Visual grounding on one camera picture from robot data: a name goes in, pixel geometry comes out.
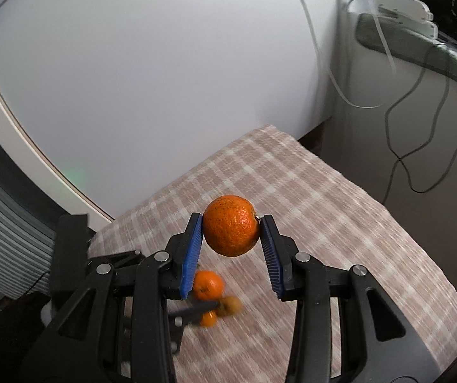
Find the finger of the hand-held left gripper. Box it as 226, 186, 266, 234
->
87, 248, 146, 277
166, 300, 220, 328

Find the dark stone windowsill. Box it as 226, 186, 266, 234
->
354, 12, 457, 97

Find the white cable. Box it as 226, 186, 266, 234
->
284, 0, 385, 109

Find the checkered blanket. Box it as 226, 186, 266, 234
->
89, 124, 457, 383

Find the black cable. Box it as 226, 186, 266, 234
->
380, 42, 431, 205
400, 48, 457, 193

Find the white power strip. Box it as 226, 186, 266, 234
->
374, 0, 433, 21

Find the small kumquat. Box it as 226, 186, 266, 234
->
198, 310, 218, 328

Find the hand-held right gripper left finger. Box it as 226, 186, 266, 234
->
23, 212, 204, 383

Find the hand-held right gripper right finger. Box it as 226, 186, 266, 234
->
259, 214, 440, 383

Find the grey ribbed radiator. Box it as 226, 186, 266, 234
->
0, 160, 55, 301

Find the small speckled orange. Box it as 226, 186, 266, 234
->
202, 195, 261, 257

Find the brown kiwi fruit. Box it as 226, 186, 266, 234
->
218, 296, 243, 317

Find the mandarin with leaf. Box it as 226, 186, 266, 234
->
192, 270, 226, 302

